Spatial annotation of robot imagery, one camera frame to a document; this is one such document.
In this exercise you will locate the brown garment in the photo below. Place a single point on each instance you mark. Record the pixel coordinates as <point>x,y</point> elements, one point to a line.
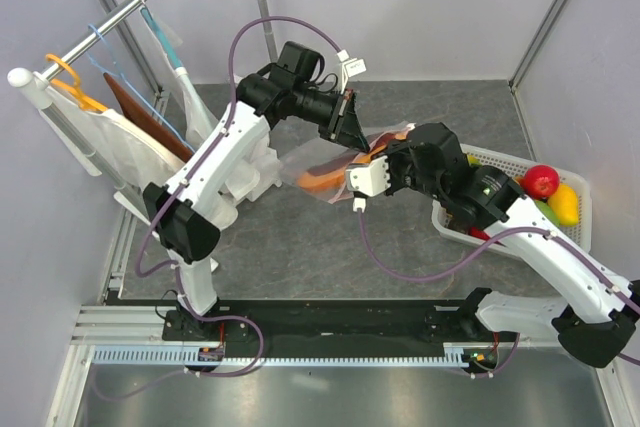
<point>135,113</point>

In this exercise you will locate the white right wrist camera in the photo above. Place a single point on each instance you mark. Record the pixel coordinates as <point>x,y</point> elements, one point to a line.
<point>367,180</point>

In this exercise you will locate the blue wire hanger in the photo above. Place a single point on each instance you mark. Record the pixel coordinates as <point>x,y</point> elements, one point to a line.
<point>118,73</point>

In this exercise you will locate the red apple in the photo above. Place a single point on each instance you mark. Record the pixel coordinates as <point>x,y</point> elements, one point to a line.
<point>540,181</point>

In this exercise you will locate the clear pink-dotted zip bag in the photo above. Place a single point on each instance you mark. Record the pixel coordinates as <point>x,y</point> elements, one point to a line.
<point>318,151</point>

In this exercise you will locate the orange carrot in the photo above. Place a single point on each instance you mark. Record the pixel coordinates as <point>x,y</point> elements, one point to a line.
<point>331,174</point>

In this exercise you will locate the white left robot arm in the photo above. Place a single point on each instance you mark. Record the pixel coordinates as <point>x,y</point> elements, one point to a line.
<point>181,209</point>

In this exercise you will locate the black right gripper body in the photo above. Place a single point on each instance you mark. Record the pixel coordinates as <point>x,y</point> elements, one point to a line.
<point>402,170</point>

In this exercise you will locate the yellow mango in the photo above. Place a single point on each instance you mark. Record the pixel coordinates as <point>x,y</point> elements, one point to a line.
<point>565,204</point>

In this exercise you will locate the teal hanger with white cloth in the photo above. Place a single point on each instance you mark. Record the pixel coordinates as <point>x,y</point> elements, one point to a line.
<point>200,122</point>

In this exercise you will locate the white garment on hanger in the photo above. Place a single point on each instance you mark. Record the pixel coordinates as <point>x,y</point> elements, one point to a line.
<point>136,156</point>

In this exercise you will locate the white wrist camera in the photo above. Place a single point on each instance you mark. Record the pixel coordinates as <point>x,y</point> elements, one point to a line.
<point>367,180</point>
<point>350,66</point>

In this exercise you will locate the green leafy vegetable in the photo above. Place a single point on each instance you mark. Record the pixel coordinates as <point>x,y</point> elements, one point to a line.
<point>547,212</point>

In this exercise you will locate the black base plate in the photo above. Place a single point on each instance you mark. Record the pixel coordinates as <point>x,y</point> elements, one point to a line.
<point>335,326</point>

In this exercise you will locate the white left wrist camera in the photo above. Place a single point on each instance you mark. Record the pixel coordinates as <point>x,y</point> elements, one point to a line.
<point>350,66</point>

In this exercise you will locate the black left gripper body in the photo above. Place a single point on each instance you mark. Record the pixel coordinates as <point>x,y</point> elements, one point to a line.
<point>334,128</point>

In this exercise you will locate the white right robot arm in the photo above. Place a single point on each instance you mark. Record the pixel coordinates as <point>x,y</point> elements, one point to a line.
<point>595,313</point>

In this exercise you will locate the metal clothes rack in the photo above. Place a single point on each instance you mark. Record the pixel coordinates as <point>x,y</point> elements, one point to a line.
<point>33,87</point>

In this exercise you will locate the red tomato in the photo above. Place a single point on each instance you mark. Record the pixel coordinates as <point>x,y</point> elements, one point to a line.
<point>479,234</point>

